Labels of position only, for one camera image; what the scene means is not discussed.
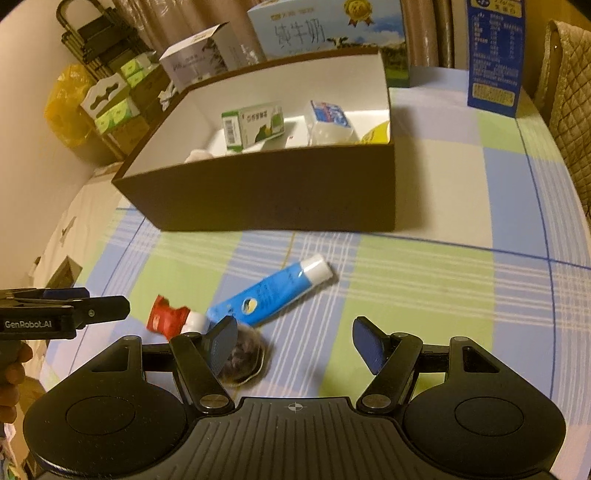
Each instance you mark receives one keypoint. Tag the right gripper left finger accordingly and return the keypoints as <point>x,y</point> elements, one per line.
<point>199,359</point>

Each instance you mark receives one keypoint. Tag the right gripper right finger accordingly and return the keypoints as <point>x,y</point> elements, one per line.
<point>392,359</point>

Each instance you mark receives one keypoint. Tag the red small packet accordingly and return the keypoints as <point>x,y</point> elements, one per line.
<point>170,322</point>

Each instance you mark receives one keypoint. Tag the blue white tube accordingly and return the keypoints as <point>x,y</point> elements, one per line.
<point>262,300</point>

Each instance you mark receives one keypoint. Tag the white tissue pack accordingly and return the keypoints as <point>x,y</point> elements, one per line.
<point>196,155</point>

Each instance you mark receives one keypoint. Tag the yellow snack packet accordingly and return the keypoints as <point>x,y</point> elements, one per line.
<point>381,134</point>

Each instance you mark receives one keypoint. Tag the green medicine box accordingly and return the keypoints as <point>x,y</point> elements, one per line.
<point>247,126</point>

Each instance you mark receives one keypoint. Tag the blue pack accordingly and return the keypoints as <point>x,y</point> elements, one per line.
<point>328,125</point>

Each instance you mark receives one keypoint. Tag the white ointment box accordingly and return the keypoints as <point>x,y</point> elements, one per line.
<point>278,142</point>

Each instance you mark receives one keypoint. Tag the person's left hand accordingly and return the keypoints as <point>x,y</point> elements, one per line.
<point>14,375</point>

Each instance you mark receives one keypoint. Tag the beige embroidered bed sheet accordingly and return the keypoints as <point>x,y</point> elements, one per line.
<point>77,232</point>

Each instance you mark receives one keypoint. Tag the checkered tablecloth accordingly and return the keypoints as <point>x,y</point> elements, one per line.
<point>491,243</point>

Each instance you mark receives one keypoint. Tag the brown open cardboard box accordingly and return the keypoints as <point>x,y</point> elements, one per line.
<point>345,187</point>

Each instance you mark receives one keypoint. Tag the yellow plastic bag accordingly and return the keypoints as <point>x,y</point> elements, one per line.
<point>62,110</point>

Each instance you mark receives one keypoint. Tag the cardboard box with green tissues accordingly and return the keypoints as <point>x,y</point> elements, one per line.
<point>123,107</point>

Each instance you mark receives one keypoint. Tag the white appliance box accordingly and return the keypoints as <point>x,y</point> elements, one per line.
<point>207,54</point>

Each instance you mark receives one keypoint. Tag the light blue milk carton box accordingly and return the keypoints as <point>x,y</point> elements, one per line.
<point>288,28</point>

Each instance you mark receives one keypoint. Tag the quilted beige chair cover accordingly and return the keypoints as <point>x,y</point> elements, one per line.
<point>563,99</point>

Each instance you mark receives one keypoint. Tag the dark blue milk box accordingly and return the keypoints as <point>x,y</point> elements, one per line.
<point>496,31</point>

